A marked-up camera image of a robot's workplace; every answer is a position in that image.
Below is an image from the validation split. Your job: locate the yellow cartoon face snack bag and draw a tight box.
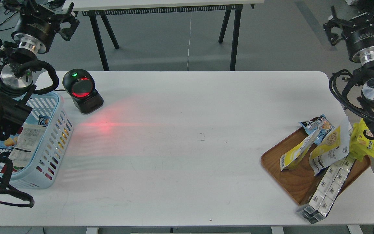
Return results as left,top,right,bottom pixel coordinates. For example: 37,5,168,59
349,119,374,161

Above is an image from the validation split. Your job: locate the blue snack bag in basket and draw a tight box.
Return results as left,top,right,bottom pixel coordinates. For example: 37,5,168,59
0,115,50,158

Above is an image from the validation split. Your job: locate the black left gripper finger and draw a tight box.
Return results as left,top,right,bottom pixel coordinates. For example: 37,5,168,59
59,16,79,41

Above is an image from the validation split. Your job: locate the light blue plastic basket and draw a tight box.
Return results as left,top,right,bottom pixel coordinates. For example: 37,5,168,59
0,91,74,189

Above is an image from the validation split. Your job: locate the black barcode scanner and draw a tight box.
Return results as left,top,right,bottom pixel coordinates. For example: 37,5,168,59
62,69,104,114

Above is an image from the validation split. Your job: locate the red snack in basket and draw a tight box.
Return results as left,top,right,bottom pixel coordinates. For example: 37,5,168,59
1,166,24,173

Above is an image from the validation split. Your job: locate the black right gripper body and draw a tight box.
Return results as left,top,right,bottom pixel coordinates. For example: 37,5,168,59
323,6,374,63

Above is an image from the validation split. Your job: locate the white label snack in basket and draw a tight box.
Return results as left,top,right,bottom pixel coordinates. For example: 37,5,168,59
9,124,46,167

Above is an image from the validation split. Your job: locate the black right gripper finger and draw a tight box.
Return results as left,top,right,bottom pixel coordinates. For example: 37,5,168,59
323,6,345,46

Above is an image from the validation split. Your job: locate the black leg background table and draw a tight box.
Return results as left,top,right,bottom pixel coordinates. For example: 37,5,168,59
56,0,268,71

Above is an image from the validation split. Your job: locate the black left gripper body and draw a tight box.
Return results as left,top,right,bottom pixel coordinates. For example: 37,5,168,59
11,0,75,54

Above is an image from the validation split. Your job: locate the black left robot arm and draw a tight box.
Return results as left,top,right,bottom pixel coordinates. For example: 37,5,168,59
0,0,79,207

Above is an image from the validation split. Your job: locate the yellow white nut snack pouch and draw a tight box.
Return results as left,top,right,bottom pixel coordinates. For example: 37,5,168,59
280,120,324,171

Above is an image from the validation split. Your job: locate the white hanging cable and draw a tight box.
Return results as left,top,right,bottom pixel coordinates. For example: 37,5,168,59
187,12,193,72

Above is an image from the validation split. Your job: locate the brown wooden tray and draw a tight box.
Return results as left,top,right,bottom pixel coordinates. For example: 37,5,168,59
261,117,371,205

